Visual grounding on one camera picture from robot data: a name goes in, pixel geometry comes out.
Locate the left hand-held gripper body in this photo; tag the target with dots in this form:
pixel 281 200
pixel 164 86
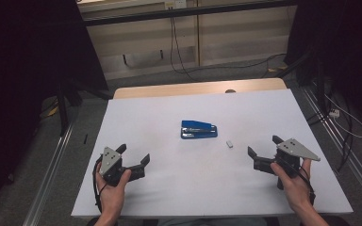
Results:
pixel 110 160

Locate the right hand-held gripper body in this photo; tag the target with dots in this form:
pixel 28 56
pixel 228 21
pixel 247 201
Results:
pixel 290 147

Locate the small white staple block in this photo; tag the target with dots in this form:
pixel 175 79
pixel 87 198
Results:
pixel 229 144

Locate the blue stapler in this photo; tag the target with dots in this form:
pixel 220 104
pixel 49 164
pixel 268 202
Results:
pixel 198 133

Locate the person's left hand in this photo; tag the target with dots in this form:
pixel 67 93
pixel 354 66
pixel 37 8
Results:
pixel 111 197

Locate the person's right hand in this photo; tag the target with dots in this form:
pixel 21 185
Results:
pixel 292 191

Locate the small black floor item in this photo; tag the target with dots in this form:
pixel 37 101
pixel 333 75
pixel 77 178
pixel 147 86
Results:
pixel 85 139

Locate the white board cover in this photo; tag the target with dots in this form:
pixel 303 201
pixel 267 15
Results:
pixel 185 185

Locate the white power strip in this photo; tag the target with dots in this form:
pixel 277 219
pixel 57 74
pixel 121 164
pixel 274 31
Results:
pixel 334 113

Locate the black metal stand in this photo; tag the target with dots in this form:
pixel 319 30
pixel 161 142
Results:
pixel 319 88
pixel 63 109

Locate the yellow floor tape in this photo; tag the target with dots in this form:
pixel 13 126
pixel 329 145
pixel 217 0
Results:
pixel 53 110

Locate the beige cabinet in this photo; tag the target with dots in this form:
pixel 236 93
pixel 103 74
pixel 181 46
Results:
pixel 232 40

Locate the black curtain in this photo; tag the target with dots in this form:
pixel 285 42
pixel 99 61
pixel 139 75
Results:
pixel 19 78
pixel 345 47

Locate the black horizontal bar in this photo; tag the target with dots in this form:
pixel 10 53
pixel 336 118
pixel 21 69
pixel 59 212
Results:
pixel 185 12

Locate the aluminium floor rail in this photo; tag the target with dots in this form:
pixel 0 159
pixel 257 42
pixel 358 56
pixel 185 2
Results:
pixel 352 160
pixel 48 179

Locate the white wall socket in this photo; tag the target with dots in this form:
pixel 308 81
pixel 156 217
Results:
pixel 176 3

